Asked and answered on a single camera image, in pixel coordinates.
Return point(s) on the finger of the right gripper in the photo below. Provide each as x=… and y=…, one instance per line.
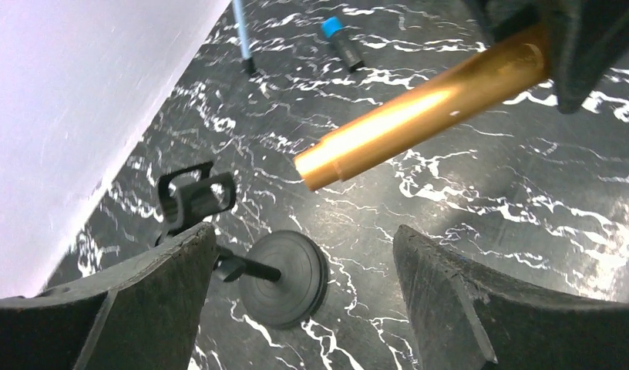
x=586, y=38

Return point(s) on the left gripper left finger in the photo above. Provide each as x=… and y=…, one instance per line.
x=142, y=313

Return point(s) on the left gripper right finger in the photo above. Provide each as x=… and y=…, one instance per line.
x=466, y=315

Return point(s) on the gold microphone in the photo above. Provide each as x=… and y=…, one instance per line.
x=485, y=79

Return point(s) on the black round-base mic stand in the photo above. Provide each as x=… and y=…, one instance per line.
x=283, y=278

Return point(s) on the black marker blue cap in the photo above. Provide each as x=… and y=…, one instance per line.
x=335, y=32

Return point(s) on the grey tripod music stand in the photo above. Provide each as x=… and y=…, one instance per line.
x=245, y=49

